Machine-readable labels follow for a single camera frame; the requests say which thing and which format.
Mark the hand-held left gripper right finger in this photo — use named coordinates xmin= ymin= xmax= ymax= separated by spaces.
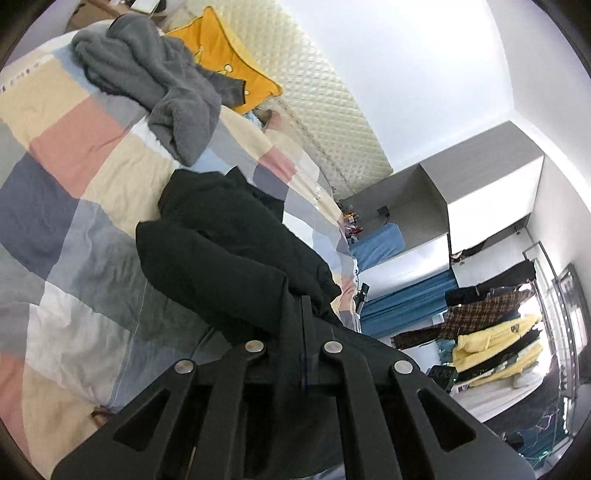
xmin=303 ymin=298 xmax=534 ymax=480

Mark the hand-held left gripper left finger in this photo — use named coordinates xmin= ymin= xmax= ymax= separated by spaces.
xmin=51 ymin=277 xmax=305 ymax=480

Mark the black puffer jacket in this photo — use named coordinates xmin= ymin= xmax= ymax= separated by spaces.
xmin=135 ymin=167 xmax=430 ymax=476

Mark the metal clothes rack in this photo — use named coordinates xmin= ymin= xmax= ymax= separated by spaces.
xmin=523 ymin=241 xmax=561 ymax=370

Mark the blue curtain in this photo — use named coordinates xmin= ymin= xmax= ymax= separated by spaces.
xmin=359 ymin=270 xmax=458 ymax=333

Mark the black box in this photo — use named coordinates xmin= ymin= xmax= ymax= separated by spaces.
xmin=427 ymin=364 xmax=458 ymax=393

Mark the brown plaid hanging garment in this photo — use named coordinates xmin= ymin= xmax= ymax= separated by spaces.
xmin=392 ymin=288 xmax=536 ymax=349

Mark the yellow hanging jacket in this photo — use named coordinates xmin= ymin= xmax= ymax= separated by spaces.
xmin=452 ymin=315 xmax=542 ymax=365
xmin=462 ymin=344 xmax=544 ymax=386

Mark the black hanging garment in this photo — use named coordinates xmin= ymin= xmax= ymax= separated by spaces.
xmin=445 ymin=259 xmax=537 ymax=305

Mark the grey and white wardrobe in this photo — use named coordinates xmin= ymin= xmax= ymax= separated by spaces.
xmin=339 ymin=120 xmax=546 ymax=287

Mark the cream quilted headboard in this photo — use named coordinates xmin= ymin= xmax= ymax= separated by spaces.
xmin=185 ymin=0 xmax=394 ymax=199

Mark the dark grey garment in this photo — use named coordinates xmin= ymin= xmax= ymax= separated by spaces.
xmin=203 ymin=69 xmax=247 ymax=114

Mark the checkered duvet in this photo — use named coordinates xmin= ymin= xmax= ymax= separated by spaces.
xmin=0 ymin=23 xmax=363 ymax=480

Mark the window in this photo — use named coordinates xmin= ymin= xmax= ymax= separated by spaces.
xmin=551 ymin=263 xmax=591 ymax=416

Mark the yellow pillow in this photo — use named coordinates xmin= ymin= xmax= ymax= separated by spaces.
xmin=164 ymin=6 xmax=283 ymax=115

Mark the grey fleece garment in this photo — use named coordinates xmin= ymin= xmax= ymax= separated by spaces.
xmin=70 ymin=14 xmax=222 ymax=167

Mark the wooden nightstand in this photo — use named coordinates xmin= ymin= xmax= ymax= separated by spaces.
xmin=69 ymin=0 xmax=167 ymax=28

